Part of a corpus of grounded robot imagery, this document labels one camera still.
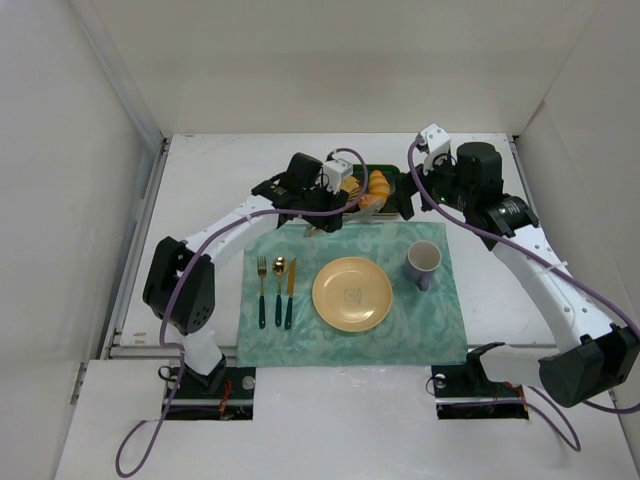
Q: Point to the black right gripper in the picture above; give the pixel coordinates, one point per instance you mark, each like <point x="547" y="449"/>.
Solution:
<point x="417" y="185"/>

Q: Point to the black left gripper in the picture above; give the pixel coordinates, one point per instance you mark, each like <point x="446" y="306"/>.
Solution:
<point x="326" y="201"/>

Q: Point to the silver metal tongs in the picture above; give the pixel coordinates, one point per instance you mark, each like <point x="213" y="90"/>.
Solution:
<point x="346" y="218"/>

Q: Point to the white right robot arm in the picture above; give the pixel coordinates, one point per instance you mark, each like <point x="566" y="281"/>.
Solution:
<point x="596" y="343"/>

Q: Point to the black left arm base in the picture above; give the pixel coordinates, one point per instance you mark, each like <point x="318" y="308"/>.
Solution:
<point x="230" y="399"/>

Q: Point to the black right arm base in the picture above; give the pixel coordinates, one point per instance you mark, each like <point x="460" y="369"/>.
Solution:
<point x="462" y="394"/>

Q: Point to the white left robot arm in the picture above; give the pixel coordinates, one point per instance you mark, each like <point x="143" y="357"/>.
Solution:
<point x="180" y="284"/>

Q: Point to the striped long bread roll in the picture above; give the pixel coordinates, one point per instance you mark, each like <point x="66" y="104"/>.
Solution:
<point x="378" y="185"/>

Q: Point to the brown bread slice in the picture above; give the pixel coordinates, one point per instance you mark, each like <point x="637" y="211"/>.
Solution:
<point x="351" y="185"/>

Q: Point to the dark green gold-rimmed tray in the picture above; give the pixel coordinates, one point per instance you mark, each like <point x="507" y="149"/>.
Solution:
<point x="390" y="172"/>

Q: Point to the purple mug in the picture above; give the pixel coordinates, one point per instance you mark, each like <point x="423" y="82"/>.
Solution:
<point x="422" y="260"/>

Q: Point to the yellow round plate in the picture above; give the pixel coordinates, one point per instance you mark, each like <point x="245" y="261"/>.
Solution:
<point x="352" y="294"/>

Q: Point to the teal patterned placemat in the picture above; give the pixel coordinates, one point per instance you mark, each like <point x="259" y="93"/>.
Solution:
<point x="422" y="328"/>

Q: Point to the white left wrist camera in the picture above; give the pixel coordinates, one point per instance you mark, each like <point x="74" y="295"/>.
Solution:
<point x="334" y="172"/>

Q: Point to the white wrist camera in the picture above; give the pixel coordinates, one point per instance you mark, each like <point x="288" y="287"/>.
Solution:
<point x="434" y="142"/>
<point x="334" y="172"/>

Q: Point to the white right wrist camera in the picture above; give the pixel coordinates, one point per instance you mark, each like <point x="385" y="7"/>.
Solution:
<point x="434" y="142"/>

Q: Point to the gold spoon green handle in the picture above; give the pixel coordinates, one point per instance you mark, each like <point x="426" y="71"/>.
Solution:
<point x="280" y="266"/>

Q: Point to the gold fork green handle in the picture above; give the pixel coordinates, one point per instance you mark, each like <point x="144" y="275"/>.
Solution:
<point x="262" y="272"/>

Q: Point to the gold knife green handle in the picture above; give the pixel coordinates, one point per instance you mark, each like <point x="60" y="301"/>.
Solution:
<point x="290" y="293"/>

